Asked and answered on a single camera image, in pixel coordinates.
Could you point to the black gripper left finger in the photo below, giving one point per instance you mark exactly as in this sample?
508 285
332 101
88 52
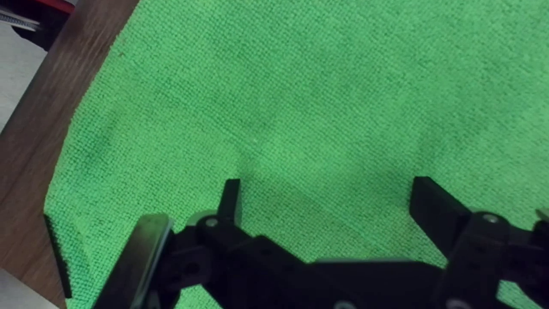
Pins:
229 228

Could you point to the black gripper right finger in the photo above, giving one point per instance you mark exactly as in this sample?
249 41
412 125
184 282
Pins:
457 223

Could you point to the green microfiber cloth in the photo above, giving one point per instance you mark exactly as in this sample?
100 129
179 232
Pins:
314 103

